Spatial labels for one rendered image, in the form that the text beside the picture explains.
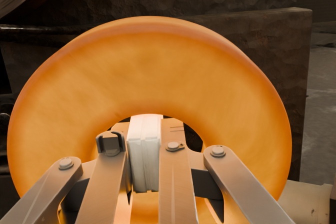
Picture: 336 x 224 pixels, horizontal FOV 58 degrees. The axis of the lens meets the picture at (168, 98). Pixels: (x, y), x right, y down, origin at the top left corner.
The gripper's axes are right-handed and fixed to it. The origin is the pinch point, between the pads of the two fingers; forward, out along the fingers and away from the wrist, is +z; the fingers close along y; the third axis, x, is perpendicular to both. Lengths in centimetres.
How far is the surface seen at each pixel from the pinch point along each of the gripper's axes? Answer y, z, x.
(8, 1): -15.0, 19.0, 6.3
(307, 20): 21.7, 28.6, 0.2
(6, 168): -20.5, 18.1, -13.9
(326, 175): 74, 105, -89
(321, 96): 124, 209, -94
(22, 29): -13.4, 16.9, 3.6
